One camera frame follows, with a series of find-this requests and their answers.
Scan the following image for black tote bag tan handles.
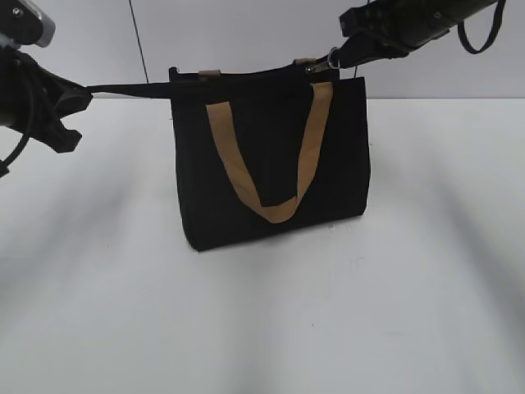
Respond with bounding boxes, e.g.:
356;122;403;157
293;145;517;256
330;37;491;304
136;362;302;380
90;61;371;251

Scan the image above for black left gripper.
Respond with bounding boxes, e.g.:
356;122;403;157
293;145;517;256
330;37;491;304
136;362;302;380
1;48;93;153

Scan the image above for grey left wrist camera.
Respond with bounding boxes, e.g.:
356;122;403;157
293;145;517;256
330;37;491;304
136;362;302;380
0;0;56;49

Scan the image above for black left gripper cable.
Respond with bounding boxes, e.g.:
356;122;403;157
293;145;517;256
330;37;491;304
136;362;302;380
0;57;46;178

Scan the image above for black right gripper cable loop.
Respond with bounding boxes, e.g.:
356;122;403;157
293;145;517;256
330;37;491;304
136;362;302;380
458;0;507;54

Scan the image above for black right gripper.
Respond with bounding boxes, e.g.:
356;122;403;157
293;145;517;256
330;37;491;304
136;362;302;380
338;0;494;68

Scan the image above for silver metal zipper pull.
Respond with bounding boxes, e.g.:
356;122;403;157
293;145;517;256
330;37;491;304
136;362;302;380
305;47;340;74

